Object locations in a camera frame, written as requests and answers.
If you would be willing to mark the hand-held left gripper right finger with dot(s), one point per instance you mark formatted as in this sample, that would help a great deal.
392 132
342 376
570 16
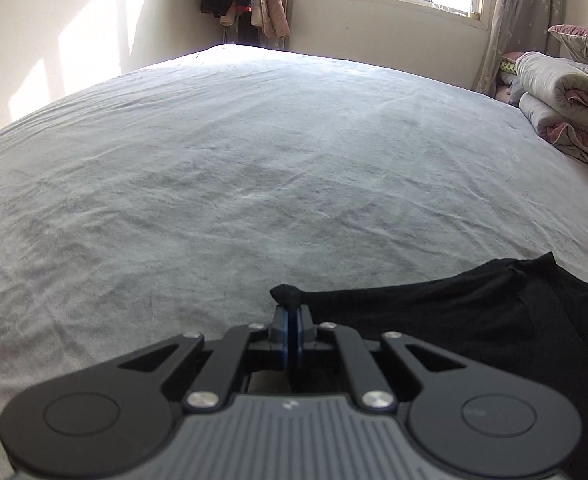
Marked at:
300 332

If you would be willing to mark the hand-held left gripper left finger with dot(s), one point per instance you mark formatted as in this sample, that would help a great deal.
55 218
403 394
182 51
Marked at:
286 332

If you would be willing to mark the black t-shirt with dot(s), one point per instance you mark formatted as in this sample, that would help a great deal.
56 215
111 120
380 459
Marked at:
474 310

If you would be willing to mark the bed with grey sheet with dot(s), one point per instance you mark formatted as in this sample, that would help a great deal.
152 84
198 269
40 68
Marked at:
224 185

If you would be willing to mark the pale purple cloth bundle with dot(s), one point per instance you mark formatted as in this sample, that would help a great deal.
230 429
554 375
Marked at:
509 90

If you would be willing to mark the green patterned cloth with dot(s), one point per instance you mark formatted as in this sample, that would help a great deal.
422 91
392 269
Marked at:
509 65

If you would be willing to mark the folded grey pink quilt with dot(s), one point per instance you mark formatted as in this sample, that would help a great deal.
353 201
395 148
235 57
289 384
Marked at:
564 90

